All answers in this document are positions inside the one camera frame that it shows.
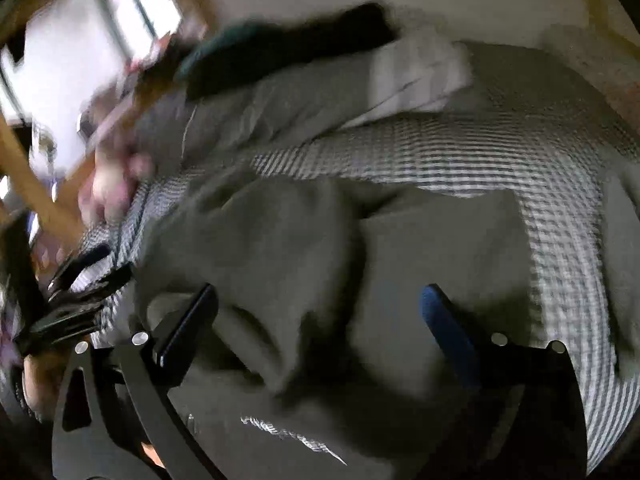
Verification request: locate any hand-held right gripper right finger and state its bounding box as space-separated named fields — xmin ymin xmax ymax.
xmin=420 ymin=284 xmax=588 ymax=480

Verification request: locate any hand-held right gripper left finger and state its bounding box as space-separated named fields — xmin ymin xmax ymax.
xmin=50 ymin=284 xmax=226 ymax=480

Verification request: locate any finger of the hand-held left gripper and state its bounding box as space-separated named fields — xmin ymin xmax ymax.
xmin=49 ymin=245 xmax=113 ymax=293
xmin=45 ymin=265 xmax=133 ymax=313

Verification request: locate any grey zip hoodie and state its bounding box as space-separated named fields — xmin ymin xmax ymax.
xmin=112 ymin=160 xmax=640 ymax=480

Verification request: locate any pink plush toy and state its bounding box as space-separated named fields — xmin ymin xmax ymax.
xmin=80 ymin=95 xmax=156 ymax=226

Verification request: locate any black white checkered bed sheet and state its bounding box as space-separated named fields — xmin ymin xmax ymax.
xmin=75 ymin=110 xmax=640 ymax=476

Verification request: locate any window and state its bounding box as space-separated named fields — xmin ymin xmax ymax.
xmin=0 ymin=0 xmax=186 ymax=176

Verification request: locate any white dash-patterned pillow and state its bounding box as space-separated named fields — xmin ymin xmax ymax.
xmin=350 ymin=35 xmax=473 ymax=128

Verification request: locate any dark green pillow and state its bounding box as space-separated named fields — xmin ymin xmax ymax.
xmin=175 ymin=20 xmax=281 ymax=81

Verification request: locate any dark fine-checked pillow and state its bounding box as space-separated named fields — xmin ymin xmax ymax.
xmin=450 ymin=42 xmax=621 ymax=131

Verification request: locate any black pillow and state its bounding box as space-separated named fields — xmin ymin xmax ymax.
xmin=185 ymin=2 xmax=401 ymax=101

